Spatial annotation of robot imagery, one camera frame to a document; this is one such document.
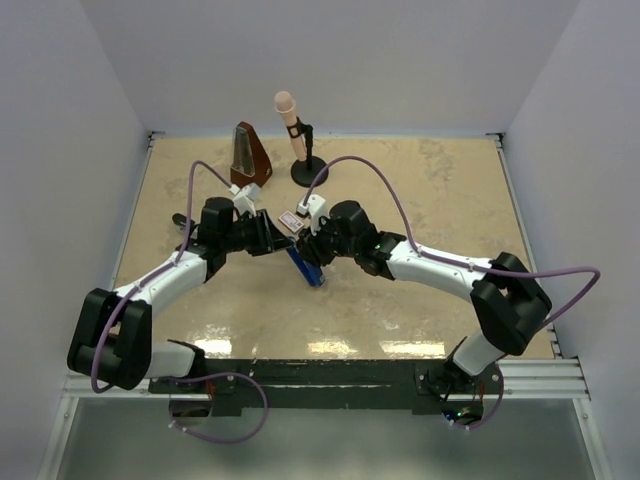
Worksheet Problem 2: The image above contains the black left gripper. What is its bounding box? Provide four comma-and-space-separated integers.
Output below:
222, 209, 294, 257

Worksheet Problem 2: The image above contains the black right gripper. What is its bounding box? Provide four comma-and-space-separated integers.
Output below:
298, 213, 360, 268

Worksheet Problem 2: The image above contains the blue and black stapler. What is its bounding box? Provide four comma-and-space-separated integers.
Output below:
286, 243, 325, 288

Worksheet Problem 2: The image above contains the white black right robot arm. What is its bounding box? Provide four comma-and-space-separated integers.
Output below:
296, 195, 552, 393

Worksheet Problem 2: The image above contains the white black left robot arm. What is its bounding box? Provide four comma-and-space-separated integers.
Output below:
67, 197, 293, 392

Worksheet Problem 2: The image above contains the brown wooden metronome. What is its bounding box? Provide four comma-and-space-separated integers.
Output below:
230, 121, 273, 188

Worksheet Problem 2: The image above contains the black microphone stand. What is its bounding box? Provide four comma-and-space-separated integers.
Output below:
288, 118, 326, 187

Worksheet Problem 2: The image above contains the beige microphone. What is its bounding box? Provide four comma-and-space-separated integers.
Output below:
274, 91, 306, 161

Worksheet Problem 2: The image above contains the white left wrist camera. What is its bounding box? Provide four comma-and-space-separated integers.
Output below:
228, 183, 261, 216

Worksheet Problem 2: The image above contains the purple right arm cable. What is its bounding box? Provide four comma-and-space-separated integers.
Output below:
304, 155, 601, 431

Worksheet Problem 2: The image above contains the aluminium frame rail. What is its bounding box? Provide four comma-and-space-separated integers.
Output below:
62, 356, 593, 401

